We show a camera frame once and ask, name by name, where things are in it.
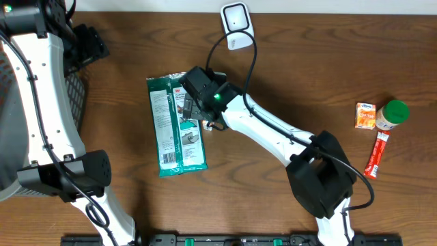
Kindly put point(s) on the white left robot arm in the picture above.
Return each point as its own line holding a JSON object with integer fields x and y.
{"x": 42, "y": 108}

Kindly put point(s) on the green lid spice jar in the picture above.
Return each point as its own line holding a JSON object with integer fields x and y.
{"x": 392, "y": 114}

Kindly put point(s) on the black mounting rail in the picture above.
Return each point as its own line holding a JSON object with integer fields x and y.
{"x": 291, "y": 240}

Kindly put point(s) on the white barcode scanner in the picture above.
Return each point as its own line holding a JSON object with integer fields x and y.
{"x": 235, "y": 19}

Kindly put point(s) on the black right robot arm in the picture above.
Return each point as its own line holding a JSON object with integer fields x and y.
{"x": 319, "y": 173}

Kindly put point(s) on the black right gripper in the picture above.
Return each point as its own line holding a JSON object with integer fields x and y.
{"x": 192, "y": 110}

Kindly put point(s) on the red white snack stick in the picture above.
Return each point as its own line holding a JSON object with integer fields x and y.
{"x": 376, "y": 155}

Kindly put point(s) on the orange small box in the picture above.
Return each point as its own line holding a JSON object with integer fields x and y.
{"x": 206, "y": 126}
{"x": 365, "y": 116}

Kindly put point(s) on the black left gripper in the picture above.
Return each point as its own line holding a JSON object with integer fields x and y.
{"x": 97, "y": 46}

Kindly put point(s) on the grey plastic basket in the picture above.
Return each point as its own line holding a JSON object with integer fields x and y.
{"x": 14, "y": 133}

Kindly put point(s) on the green white snack bag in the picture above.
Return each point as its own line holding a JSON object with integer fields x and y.
{"x": 179, "y": 141}

